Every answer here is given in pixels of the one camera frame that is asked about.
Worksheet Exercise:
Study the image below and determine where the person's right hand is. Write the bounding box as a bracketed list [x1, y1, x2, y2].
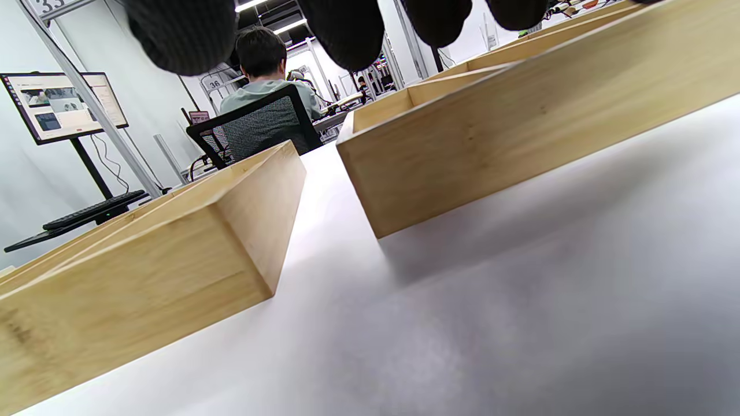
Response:
[126, 0, 549, 76]

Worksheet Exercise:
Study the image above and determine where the wooden utensil storage box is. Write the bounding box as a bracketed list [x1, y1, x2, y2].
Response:
[0, 140, 307, 415]
[336, 0, 740, 239]

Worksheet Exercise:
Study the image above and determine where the black mesh office chair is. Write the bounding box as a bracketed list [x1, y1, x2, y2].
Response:
[186, 84, 324, 170]

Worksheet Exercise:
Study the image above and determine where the silver metal bar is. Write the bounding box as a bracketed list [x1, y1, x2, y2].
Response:
[153, 134, 186, 184]

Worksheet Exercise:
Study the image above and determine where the black computer monitor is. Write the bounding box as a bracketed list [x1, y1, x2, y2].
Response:
[0, 72, 129, 146]

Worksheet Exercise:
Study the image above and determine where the black monitor stand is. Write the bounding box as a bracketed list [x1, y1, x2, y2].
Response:
[69, 138, 116, 226]

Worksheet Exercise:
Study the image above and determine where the black keyboard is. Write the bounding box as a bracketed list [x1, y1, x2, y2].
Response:
[42, 190, 148, 231]

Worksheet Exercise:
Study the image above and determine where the black keyboard tray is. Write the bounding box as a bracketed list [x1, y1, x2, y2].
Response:
[4, 196, 151, 253]

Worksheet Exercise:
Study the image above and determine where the aluminium frame post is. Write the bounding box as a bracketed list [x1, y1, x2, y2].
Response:
[16, 0, 164, 198]

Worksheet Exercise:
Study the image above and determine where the black monitor cable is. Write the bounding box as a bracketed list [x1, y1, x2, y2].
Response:
[90, 134, 131, 194]

